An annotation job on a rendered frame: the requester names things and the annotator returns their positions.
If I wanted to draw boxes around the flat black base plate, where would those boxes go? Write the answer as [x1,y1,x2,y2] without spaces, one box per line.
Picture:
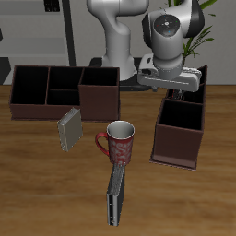
[88,56,159,92]

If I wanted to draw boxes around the dark grey book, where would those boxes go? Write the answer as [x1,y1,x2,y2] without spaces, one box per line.
[105,162,126,228]

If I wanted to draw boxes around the white shelf unit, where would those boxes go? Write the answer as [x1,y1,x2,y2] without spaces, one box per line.
[0,0,77,67]

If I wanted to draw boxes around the black box on shelf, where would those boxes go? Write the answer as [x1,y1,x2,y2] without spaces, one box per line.
[43,0,61,13]

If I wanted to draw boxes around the wide dark brown desk caddy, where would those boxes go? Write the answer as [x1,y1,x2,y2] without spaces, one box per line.
[8,64,121,123]

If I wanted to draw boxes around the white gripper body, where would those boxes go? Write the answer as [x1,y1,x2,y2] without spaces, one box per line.
[136,65,203,93]

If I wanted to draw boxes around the red patterned mug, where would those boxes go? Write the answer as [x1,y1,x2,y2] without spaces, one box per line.
[94,120,136,166]

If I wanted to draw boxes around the narrow dark brown desk caddy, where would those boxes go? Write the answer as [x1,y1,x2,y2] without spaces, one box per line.
[149,64,209,171]

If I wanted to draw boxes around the green pot plant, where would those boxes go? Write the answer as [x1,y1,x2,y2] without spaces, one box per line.
[167,0,219,66]

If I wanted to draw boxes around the pale grey book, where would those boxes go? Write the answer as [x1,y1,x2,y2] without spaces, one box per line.
[56,107,84,153]

